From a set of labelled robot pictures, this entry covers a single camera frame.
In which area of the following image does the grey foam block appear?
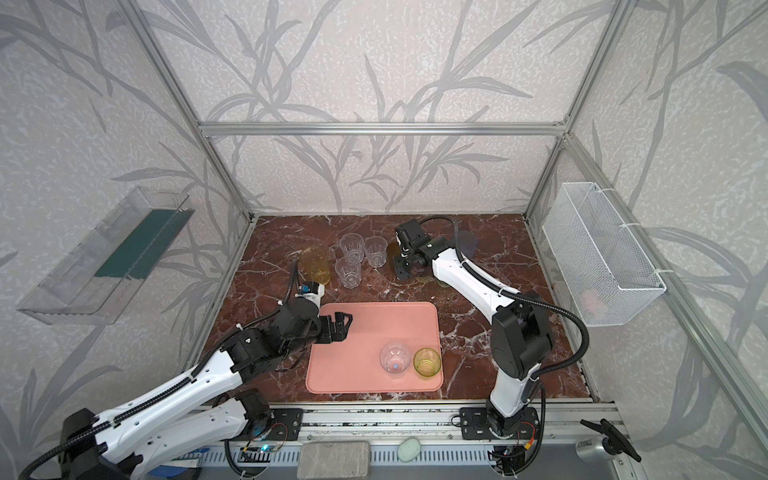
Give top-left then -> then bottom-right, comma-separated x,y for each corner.
297,441 -> 371,479

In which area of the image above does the black clamp handle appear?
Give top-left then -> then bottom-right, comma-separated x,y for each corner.
575,418 -> 642,463

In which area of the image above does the clear faceted glass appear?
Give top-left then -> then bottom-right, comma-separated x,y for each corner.
338,233 -> 365,264
364,236 -> 388,268
335,257 -> 362,289
379,341 -> 412,378

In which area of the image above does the clear plastic wall bin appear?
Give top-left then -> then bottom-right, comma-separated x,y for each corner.
17,187 -> 195,325

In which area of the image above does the white wire wall basket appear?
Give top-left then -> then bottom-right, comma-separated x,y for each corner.
543,182 -> 667,327

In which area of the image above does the yellow tall glass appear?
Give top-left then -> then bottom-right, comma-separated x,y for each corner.
299,245 -> 332,286

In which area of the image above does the green short glass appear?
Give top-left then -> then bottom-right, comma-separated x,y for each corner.
412,347 -> 442,378

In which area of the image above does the blue frosted plastic cup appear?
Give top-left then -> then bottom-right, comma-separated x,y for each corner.
454,230 -> 478,259

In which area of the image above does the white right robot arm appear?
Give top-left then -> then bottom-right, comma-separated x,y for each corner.
393,220 -> 553,439

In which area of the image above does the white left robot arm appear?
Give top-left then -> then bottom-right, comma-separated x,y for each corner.
19,297 -> 354,479

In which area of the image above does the pink plastic tray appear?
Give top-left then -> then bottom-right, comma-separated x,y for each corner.
305,302 -> 443,395

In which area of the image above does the pale green oval pad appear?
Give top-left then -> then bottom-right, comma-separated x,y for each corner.
397,437 -> 422,463

